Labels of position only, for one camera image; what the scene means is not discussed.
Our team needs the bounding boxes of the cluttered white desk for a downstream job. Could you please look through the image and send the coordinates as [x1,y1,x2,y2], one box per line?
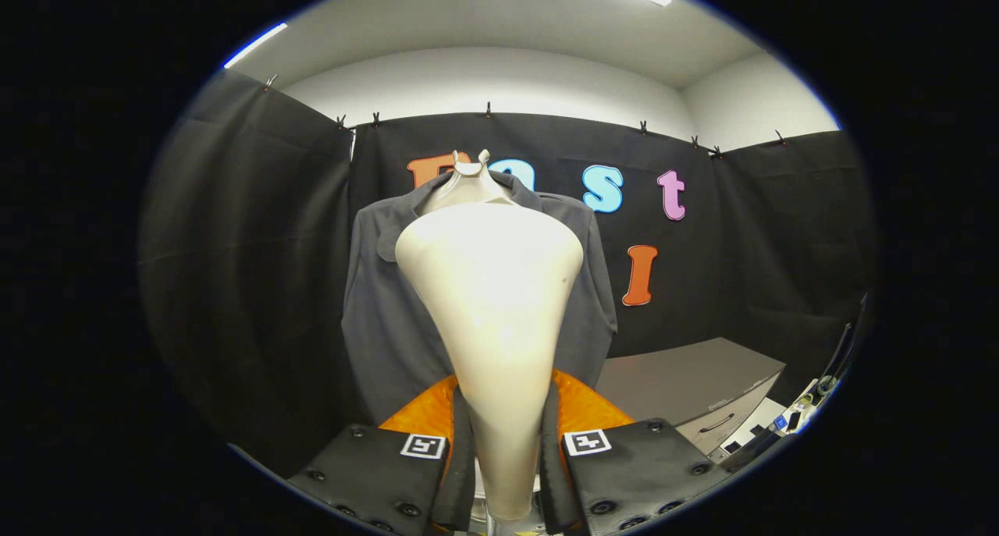
[722,376,836,451]

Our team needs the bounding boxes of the dark monitor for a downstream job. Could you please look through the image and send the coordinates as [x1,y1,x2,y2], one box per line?
[827,290,869,381]

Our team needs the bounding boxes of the grey cabinet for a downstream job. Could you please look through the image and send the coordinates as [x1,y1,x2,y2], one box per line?
[595,337,787,455]

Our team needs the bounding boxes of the black backdrop cloth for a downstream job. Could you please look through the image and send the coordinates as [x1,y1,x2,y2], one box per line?
[139,68,879,474]

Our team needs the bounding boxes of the cream garment hanger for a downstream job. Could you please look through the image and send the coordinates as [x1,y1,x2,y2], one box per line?
[441,149,516,213]

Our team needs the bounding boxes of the grey collared shirt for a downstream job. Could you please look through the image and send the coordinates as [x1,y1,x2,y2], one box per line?
[341,169,619,425]

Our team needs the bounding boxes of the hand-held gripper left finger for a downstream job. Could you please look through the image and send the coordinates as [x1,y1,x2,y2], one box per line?
[289,374,477,535]

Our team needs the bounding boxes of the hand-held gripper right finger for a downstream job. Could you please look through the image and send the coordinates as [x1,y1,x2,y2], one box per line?
[539,367,731,535]

